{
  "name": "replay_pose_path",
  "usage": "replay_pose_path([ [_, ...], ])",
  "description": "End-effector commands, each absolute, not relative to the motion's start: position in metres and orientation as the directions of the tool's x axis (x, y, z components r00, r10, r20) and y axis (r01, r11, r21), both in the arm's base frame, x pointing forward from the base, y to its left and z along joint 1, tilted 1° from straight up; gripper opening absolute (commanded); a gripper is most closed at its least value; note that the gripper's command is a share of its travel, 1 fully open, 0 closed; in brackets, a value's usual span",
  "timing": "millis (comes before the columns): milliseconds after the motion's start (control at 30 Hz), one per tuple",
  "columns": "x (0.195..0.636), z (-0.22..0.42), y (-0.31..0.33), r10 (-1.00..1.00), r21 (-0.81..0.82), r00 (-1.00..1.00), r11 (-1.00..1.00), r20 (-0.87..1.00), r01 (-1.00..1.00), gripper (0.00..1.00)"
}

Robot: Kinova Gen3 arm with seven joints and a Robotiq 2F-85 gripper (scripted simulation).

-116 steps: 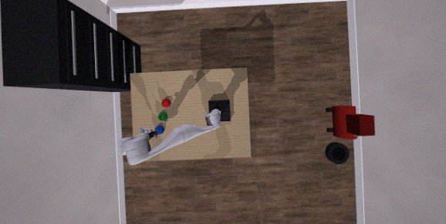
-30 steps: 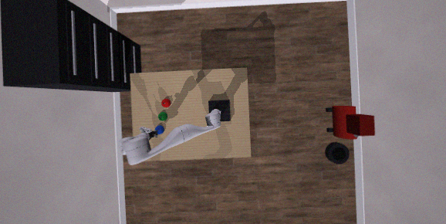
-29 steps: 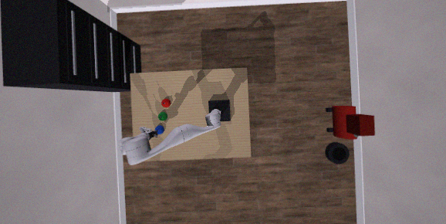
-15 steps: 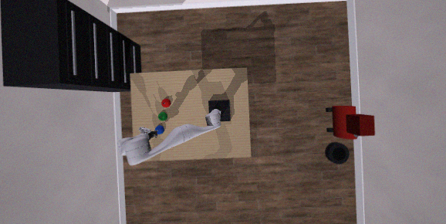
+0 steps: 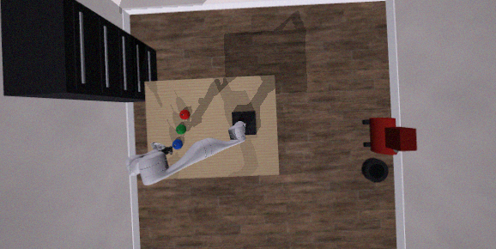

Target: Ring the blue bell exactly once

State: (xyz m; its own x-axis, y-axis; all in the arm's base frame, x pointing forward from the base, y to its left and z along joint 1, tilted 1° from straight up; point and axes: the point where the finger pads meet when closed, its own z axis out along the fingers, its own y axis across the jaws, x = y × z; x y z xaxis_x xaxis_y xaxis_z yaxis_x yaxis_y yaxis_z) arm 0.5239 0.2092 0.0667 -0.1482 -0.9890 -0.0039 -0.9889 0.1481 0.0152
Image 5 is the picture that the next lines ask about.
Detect red bell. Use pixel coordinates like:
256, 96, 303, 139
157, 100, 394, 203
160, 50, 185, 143
179, 110, 190, 119

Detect green bell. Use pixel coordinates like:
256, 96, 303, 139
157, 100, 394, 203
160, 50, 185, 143
176, 124, 186, 134

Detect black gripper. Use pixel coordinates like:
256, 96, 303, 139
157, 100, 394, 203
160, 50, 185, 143
161, 146, 172, 155

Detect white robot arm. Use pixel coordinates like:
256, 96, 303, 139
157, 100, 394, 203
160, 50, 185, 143
125, 121, 246, 185

